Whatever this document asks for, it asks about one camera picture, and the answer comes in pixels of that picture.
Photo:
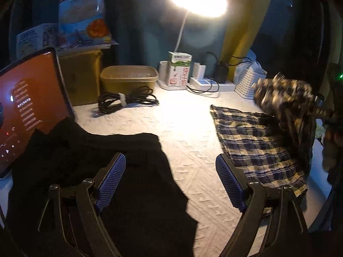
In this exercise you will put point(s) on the white power strip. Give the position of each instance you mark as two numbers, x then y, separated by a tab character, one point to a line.
227	86

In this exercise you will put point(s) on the snack bag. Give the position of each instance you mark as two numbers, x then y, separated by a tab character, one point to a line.
80	10

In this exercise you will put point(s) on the beige plastic tub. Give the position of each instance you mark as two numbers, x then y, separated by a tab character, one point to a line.
128	79

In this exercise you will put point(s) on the plaid flannel shirt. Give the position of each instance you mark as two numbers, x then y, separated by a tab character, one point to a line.
254	144

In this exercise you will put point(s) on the cardboard box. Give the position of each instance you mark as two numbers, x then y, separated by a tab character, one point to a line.
80	77

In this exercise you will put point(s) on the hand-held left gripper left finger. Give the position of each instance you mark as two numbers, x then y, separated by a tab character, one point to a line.
112	182

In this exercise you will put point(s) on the person's right hand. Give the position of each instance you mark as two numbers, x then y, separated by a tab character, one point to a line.
335	136

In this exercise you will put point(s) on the yellow curtain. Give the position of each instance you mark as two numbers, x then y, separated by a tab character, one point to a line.
246	26

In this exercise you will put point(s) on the white perforated basket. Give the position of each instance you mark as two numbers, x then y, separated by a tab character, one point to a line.
248	84

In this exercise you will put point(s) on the black garment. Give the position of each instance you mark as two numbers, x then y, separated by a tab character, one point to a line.
134	166

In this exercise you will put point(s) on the white charger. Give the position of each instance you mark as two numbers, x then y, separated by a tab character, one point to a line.
198	71

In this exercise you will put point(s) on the black charger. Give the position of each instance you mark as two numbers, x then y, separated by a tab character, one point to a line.
222	73

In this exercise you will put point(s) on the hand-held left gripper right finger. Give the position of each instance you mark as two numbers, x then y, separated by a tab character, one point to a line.
230	184

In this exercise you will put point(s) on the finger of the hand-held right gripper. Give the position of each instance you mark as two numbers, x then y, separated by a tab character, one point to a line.
323	109

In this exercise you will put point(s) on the tablet with red screen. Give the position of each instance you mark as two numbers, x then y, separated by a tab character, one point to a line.
29	99

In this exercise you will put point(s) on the printed booklet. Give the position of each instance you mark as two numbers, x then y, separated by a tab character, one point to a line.
34	40

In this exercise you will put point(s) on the white plastic bag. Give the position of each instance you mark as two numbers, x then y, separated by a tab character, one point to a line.
257	64

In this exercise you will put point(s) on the green and white milk carton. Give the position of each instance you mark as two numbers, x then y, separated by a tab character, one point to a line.
179	71

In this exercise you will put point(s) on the white desk lamp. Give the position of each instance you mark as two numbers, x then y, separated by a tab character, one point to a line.
182	32

